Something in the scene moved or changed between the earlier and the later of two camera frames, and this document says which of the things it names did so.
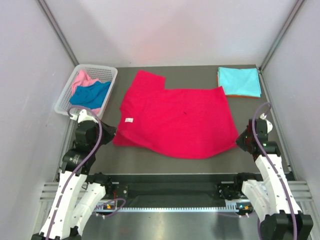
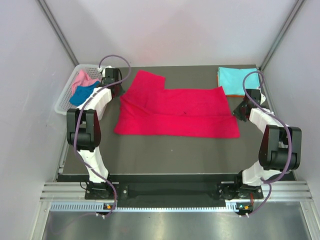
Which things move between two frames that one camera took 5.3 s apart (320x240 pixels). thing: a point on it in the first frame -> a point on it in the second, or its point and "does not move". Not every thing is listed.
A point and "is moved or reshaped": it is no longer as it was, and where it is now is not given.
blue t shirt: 91,95 does not move
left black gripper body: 107,135 -> 120,91
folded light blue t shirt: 243,82 does not move
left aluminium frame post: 58,31 does not move
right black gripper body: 243,140 -> 238,111
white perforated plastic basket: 63,106 does not move
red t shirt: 186,123 is moved or reshaped
